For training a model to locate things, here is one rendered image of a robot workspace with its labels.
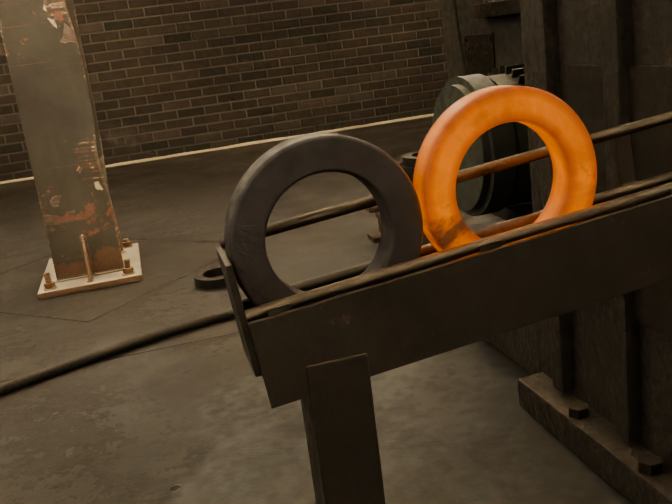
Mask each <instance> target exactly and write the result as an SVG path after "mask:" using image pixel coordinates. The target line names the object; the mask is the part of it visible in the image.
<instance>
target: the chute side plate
mask: <svg viewBox="0 0 672 504"><path fill-rule="evenodd" d="M669 279H672V195H669V196H666V197H662V198H659V199H656V200H652V201H649V202H646V203H643V204H639V205H636V206H633V207H629V208H626V209H623V210H619V211H616V212H613V213H610V214H606V215H603V216H600V217H596V218H593V219H590V220H586V221H583V222H580V223H576V224H573V225H570V226H567V227H563V228H560V229H557V230H553V231H550V232H547V233H543V234H540V235H537V236H533V237H530V238H527V239H524V240H520V241H517V242H514V243H510V244H507V245H504V246H500V247H497V248H494V249H491V250H487V251H484V252H481V253H477V254H474V255H471V256H467V257H464V258H461V259H457V260H454V261H451V262H448V263H444V264H441V265H438V266H434V267H431V268H428V269H424V270H421V271H418V272H415V273H411V274H408V275H405V276H401V277H398V278H395V279H391V280H388V281H385V282H381V283H378V284H375V285H372V286H368V287H365V288H362V289H358V290H355V291H352V292H348V293H345V294H342V295H339V296H335V297H332V298H329V299H325V300H322V301H319V302H315V303H312V304H309V305H305V306H302V307H299V308H296V309H292V310H289V311H286V312H282V313H279V314H276V315H272V316H269V317H266V318H263V319H259V320H256V321H253V322H249V323H248V325H249V329H250V332H251V336H252V340H253V343H254V347H255V351H256V355H257V358H258V362H259V366H260V369H261V373H262V377H263V380H264V384H265V388H266V391H267V395H268V399H269V403H270V406H271V408H276V407H279V406H282V405H285V404H288V403H291V402H294V401H297V400H300V399H303V398H306V397H309V396H310V394H309V387H308V380H307V374H306V367H307V366H309V365H314V364H318V363H323V362H327V361H332V360H336V359H341V358H345V357H350V356H354V355H359V354H363V353H367V355H368V363H369V371H370V377H371V376H374V375H377V374H380V373H383V372H386V371H389V370H392V369H395V368H398V367H402V366H405V365H408V364H411V363H414V362H417V361H420V360H423V359H426V358H429V357H432V356H435V355H438V354H441V353H445V352H448V351H451V350H454V349H457V348H460V347H463V346H466V345H469V344H472V343H475V342H478V341H481V340H484V339H488V338H491V337H494V336H497V335H500V334H503V333H506V332H509V331H512V330H515V329H518V328H521V327H524V326H527V325H530V324H534V323H537V322H540V321H543V320H546V319H549V318H552V317H555V316H558V315H561V314H564V313H567V312H570V311H573V310H577V309H580V308H583V307H586V306H589V305H592V304H595V303H598V302H601V301H604V300H607V299H610V298H613V297H616V296H620V295H623V294H626V293H629V292H632V291H635V290H638V289H641V288H644V287H647V286H650V285H653V284H656V283H659V282H662V281H666V280H669Z"/></svg>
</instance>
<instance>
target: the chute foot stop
mask: <svg viewBox="0 0 672 504"><path fill-rule="evenodd" d="M216 251H217V254H218V258H219V262H220V265H221V269H222V273H223V276H224V280H225V284H226V287H227V291H228V294H229V298H230V302H231V305H232V309H233V313H234V316H235V320H236V324H237V327H238V331H239V334H240V338H241V342H242V345H243V349H244V351H245V354H246V356H247V358H248V361H249V363H250V365H251V367H252V370H253V372H254V374H255V376H256V377H258V376H261V375H262V374H261V370H260V366H259V363H258V359H257V355H256V351H255V348H254V344H253V340H252V337H251V333H250V329H249V326H248V322H247V318H246V314H245V311H244V307H243V303H242V300H241V296H240V292H239V289H238V285H237V281H236V277H235V274H234V270H233V266H232V264H231V262H230V261H229V259H228V257H227V255H226V253H225V252H224V250H223V248H222V247H218V248H216Z"/></svg>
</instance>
